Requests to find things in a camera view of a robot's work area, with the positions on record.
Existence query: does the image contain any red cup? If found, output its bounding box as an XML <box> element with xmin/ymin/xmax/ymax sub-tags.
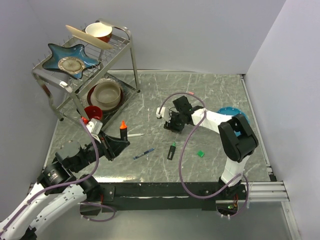
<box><xmin>81</xmin><ymin>105</ymin><xmax>103</xmax><ymax>124</ymax></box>

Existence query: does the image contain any beige oval plate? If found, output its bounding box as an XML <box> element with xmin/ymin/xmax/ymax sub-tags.
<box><xmin>65</xmin><ymin>25</ymin><xmax>114</xmax><ymax>50</ymax></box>

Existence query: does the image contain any blue pen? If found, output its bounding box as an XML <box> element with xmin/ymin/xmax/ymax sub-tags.
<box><xmin>133</xmin><ymin>148</ymin><xmax>155</xmax><ymax>160</ymax></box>

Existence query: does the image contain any black base frame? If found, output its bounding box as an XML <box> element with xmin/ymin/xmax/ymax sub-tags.
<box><xmin>86</xmin><ymin>182</ymin><xmax>247</xmax><ymax>211</ymax></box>

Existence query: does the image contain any blue polka-dot plate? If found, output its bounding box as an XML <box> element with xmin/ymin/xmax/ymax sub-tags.
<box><xmin>217</xmin><ymin>106</ymin><xmax>250</xmax><ymax>124</ymax></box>

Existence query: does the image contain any dark red plate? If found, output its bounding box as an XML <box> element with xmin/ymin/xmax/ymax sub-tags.
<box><xmin>86</xmin><ymin>84</ymin><xmax>124</xmax><ymax>111</ymax></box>

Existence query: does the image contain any green highlighter cap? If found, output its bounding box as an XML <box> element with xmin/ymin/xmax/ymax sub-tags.
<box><xmin>197</xmin><ymin>150</ymin><xmax>205</xmax><ymax>158</ymax></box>

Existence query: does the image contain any white pen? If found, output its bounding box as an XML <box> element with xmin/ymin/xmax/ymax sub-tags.
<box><xmin>127</xmin><ymin>133</ymin><xmax>145</xmax><ymax>138</ymax></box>

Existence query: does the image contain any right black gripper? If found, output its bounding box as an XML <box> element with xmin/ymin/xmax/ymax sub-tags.
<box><xmin>164</xmin><ymin>109</ymin><xmax>185</xmax><ymax>135</ymax></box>

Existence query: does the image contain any white and red bowl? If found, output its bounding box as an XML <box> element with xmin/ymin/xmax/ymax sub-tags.
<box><xmin>85</xmin><ymin>22</ymin><xmax>113</xmax><ymax>43</ymax></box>

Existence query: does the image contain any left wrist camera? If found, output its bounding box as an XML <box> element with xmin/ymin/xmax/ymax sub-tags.
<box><xmin>81</xmin><ymin>117</ymin><xmax>103</xmax><ymax>141</ymax></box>

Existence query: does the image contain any blue star-shaped dish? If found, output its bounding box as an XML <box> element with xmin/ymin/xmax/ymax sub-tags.
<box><xmin>42</xmin><ymin>43</ymin><xmax>100</xmax><ymax>79</ymax></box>

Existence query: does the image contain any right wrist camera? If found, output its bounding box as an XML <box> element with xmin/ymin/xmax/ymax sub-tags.
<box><xmin>156</xmin><ymin>107</ymin><xmax>173</xmax><ymax>122</ymax></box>

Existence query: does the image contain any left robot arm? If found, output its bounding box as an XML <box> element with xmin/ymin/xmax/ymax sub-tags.
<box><xmin>0</xmin><ymin>133</ymin><xmax>130</xmax><ymax>240</ymax></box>

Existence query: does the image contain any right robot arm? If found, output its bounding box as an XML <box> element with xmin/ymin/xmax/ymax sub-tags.
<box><xmin>156</xmin><ymin>92</ymin><xmax>259</xmax><ymax>199</ymax></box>

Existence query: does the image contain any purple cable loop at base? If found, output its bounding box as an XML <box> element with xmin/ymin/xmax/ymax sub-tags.
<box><xmin>79</xmin><ymin>201</ymin><xmax>117</xmax><ymax>223</ymax></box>

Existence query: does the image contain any black orange-tipped highlighter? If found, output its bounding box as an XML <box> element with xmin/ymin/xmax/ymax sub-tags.
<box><xmin>119</xmin><ymin>120</ymin><xmax>128</xmax><ymax>141</ymax></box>

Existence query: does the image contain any grey ceramic bowl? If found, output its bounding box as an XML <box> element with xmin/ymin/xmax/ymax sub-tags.
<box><xmin>90</xmin><ymin>81</ymin><xmax>122</xmax><ymax>111</ymax></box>

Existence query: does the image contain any steel dish rack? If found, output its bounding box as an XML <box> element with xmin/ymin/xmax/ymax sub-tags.
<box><xmin>31</xmin><ymin>18</ymin><xmax>141</xmax><ymax>126</ymax></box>

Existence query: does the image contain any small round patterned saucer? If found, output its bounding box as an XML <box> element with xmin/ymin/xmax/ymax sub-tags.
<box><xmin>57</xmin><ymin>56</ymin><xmax>85</xmax><ymax>75</ymax></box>

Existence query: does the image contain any black green-tipped highlighter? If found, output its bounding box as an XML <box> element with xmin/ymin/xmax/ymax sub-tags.
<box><xmin>167</xmin><ymin>142</ymin><xmax>176</xmax><ymax>161</ymax></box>

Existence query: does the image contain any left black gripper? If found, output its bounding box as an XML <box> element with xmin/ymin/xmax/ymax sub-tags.
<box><xmin>72</xmin><ymin>128</ymin><xmax>130</xmax><ymax>172</ymax></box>

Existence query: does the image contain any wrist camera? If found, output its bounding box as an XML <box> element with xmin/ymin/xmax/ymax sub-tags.
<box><xmin>156</xmin><ymin>107</ymin><xmax>173</xmax><ymax>122</ymax></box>
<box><xmin>81</xmin><ymin>117</ymin><xmax>103</xmax><ymax>141</ymax></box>

